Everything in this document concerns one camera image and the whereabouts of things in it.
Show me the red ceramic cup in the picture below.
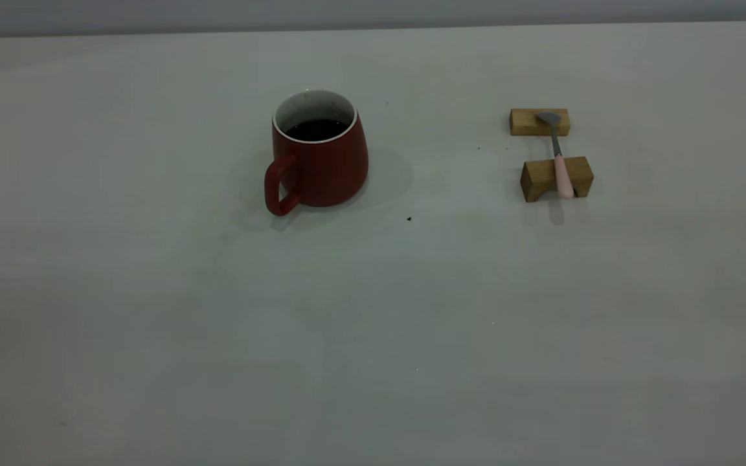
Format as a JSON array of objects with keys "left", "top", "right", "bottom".
[{"left": 264, "top": 89, "right": 369, "bottom": 217}]

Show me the rectangular wooden block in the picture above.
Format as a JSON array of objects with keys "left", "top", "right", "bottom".
[{"left": 510, "top": 108, "right": 571, "bottom": 137}]

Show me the pink handled metal spoon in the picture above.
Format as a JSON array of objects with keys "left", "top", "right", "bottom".
[{"left": 537, "top": 111, "right": 575, "bottom": 199}]

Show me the arched wooden block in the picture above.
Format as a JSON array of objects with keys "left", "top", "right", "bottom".
[{"left": 520, "top": 156, "right": 594, "bottom": 203}]

